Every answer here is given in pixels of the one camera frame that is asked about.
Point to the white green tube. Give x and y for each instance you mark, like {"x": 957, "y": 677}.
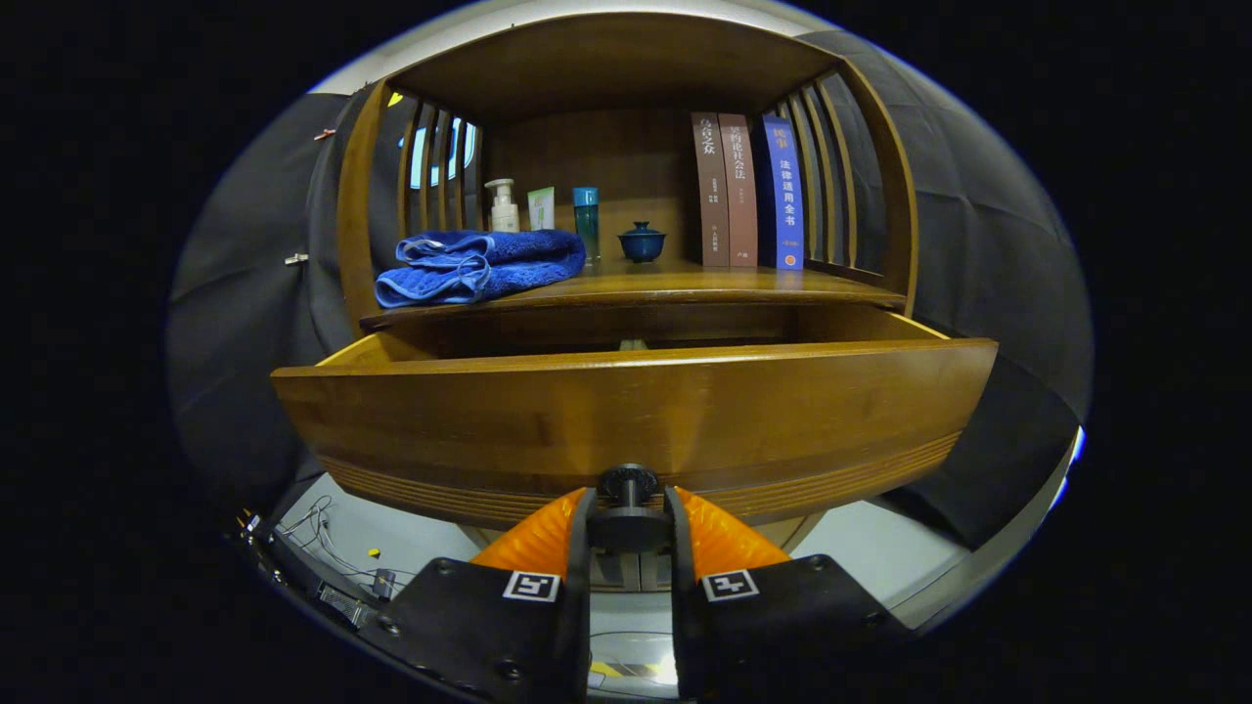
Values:
{"x": 541, "y": 210}

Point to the black drawer knob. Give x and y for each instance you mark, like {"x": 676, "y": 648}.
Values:
{"x": 628, "y": 523}

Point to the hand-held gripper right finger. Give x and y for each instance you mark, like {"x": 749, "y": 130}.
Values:
{"x": 773, "y": 616}

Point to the blue book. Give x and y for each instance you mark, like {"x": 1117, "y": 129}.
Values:
{"x": 787, "y": 196}

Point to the reddish brown book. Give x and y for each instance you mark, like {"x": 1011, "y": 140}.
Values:
{"x": 741, "y": 196}

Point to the wooden cabinet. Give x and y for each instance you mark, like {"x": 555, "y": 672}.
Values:
{"x": 606, "y": 68}

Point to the wooden drawer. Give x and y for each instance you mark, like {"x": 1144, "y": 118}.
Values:
{"x": 626, "y": 420}

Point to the teal bottle with blue cap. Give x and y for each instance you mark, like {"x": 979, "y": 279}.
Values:
{"x": 586, "y": 230}

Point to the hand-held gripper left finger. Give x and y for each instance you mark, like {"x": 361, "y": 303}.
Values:
{"x": 489, "y": 616}

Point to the blue lidded teacup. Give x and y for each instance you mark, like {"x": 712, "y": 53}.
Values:
{"x": 642, "y": 244}

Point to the blue towel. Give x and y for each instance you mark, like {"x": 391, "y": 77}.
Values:
{"x": 469, "y": 269}

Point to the dark brown book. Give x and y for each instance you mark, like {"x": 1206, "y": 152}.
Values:
{"x": 711, "y": 196}

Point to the white pump bottle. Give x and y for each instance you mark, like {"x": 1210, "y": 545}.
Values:
{"x": 504, "y": 215}

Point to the wooden countertop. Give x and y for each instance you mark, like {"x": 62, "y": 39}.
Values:
{"x": 665, "y": 284}

